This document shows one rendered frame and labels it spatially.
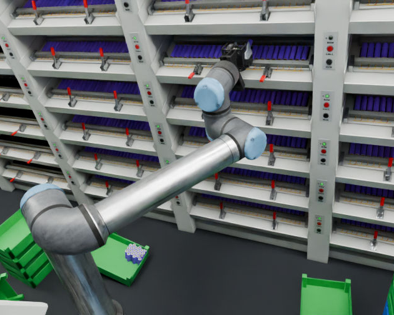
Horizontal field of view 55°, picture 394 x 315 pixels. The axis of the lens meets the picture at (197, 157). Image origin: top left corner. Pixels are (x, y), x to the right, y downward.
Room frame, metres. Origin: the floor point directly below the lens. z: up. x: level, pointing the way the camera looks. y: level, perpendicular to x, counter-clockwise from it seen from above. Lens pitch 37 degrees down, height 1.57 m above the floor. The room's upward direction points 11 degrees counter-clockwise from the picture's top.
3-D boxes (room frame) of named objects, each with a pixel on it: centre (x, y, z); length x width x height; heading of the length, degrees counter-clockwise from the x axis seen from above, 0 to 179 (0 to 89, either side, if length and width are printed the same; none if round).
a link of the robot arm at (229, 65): (1.10, -0.13, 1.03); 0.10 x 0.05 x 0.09; 59
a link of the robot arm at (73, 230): (0.77, 0.11, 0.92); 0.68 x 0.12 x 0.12; 118
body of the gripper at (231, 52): (1.17, -0.18, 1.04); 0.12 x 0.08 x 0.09; 149
